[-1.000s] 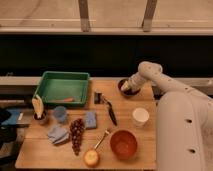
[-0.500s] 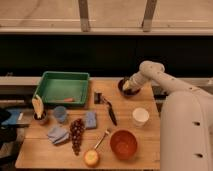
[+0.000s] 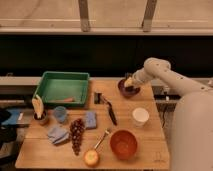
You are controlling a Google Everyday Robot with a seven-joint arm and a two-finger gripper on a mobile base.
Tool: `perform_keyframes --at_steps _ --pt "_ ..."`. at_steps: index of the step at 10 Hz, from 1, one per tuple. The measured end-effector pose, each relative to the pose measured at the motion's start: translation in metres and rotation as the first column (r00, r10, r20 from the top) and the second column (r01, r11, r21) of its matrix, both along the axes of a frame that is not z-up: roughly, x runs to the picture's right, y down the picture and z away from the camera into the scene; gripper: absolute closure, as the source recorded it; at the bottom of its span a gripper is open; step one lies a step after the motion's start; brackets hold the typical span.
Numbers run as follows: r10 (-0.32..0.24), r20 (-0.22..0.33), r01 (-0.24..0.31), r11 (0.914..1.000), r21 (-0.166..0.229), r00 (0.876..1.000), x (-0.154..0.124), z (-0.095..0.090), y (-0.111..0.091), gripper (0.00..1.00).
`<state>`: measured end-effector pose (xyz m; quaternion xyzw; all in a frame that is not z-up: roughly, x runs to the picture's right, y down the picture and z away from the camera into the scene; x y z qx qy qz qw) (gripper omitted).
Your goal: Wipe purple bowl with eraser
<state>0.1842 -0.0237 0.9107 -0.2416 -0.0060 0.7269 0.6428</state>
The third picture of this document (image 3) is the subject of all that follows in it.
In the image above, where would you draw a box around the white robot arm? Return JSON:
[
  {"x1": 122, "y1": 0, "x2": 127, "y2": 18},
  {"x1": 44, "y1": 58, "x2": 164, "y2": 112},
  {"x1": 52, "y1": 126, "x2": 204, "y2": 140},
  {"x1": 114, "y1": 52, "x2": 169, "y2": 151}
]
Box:
[{"x1": 124, "y1": 57, "x2": 213, "y2": 171}]

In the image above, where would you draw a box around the purple bowl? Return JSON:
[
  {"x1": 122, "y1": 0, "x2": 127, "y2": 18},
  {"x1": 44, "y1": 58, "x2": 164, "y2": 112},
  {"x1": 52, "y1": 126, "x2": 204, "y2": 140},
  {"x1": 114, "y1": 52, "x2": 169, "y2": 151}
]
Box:
[{"x1": 118, "y1": 79, "x2": 140, "y2": 98}]

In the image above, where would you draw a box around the orange bowl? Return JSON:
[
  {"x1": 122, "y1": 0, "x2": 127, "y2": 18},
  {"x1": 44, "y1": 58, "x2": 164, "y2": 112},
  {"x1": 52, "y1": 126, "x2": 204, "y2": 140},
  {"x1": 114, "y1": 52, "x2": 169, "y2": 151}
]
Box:
[{"x1": 110, "y1": 130, "x2": 138, "y2": 160}]

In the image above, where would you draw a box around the white paper cup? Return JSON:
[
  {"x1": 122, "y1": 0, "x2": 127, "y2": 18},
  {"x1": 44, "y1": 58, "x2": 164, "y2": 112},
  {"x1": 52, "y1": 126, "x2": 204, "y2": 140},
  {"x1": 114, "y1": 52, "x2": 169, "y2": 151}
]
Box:
[{"x1": 132, "y1": 107, "x2": 149, "y2": 127}]

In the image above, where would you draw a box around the small black square block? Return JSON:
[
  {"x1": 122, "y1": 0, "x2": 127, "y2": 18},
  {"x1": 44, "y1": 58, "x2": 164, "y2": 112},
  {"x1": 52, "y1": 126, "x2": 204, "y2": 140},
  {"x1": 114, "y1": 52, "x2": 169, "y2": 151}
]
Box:
[{"x1": 94, "y1": 92, "x2": 101, "y2": 104}]

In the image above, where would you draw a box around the blue sponge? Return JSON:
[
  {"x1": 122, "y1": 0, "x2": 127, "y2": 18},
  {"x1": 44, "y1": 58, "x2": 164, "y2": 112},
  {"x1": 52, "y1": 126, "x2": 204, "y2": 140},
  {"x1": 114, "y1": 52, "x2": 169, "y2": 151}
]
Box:
[{"x1": 85, "y1": 111, "x2": 97, "y2": 129}]

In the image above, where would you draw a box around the metal spoon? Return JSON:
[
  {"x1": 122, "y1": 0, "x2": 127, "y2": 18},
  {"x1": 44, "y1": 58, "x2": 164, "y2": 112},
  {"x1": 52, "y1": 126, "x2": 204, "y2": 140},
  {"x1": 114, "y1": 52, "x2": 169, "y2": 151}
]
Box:
[{"x1": 94, "y1": 129, "x2": 110, "y2": 150}]

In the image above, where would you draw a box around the orange carrot stick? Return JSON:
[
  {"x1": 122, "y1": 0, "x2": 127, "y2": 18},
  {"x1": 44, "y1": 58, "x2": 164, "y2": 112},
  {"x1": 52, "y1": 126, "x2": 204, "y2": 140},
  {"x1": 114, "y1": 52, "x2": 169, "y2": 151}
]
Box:
[{"x1": 50, "y1": 97, "x2": 75, "y2": 104}]

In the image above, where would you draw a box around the dark red grape bunch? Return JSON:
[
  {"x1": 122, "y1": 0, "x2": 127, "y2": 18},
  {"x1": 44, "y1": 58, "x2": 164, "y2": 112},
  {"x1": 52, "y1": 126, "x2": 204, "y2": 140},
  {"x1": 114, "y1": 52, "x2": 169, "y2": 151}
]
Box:
[{"x1": 70, "y1": 118, "x2": 84, "y2": 155}]

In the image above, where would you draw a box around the green plastic tray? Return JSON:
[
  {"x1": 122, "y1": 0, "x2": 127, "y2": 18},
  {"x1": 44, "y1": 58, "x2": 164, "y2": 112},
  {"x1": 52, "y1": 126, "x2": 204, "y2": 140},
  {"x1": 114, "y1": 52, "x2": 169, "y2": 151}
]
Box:
[{"x1": 33, "y1": 71, "x2": 90, "y2": 107}]

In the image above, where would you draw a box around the blue plastic cup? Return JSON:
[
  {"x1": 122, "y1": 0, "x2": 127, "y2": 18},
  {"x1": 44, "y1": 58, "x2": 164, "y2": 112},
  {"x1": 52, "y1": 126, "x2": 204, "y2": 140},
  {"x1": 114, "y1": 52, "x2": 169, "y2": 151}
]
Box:
[{"x1": 53, "y1": 106, "x2": 67, "y2": 123}]

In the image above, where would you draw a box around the yellow apple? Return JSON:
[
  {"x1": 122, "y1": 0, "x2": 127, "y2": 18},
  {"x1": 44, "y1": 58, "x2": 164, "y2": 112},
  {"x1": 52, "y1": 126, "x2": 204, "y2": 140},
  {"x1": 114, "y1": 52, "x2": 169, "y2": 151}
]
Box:
[{"x1": 84, "y1": 149, "x2": 99, "y2": 167}]

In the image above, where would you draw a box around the crumpled blue cloth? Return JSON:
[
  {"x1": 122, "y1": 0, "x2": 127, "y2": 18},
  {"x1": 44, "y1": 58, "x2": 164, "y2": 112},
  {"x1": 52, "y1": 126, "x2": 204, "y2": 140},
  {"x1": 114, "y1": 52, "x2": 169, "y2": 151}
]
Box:
[{"x1": 47, "y1": 125, "x2": 69, "y2": 145}]

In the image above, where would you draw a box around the blue box at left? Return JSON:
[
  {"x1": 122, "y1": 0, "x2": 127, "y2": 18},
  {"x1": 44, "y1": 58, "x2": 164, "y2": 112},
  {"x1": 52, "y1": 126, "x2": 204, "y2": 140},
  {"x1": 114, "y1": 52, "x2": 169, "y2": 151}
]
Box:
[{"x1": 2, "y1": 109, "x2": 31, "y2": 126}]

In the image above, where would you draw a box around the black handled knife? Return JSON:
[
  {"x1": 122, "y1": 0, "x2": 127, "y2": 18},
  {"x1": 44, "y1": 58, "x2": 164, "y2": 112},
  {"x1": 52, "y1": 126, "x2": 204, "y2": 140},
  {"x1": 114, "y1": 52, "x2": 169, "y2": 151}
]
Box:
[{"x1": 102, "y1": 96, "x2": 117, "y2": 125}]

